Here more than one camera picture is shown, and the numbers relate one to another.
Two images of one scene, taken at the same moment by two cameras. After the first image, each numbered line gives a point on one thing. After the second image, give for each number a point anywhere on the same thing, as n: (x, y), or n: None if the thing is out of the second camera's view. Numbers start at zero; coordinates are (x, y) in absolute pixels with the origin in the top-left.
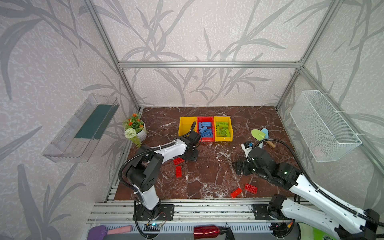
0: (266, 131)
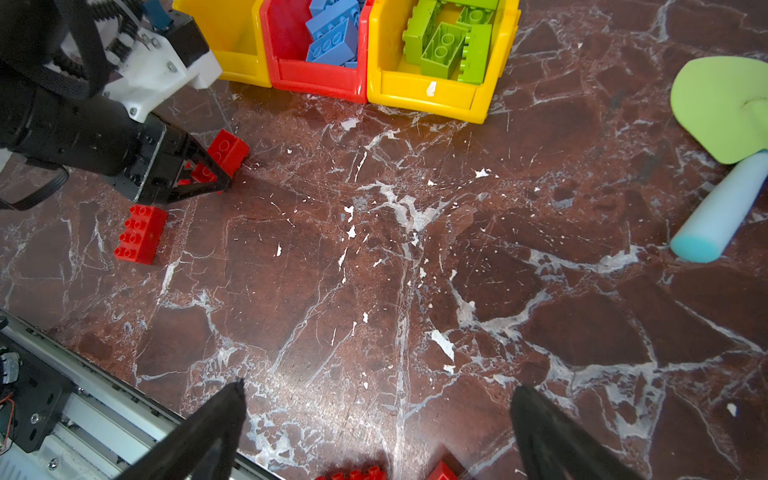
0: (703, 235)
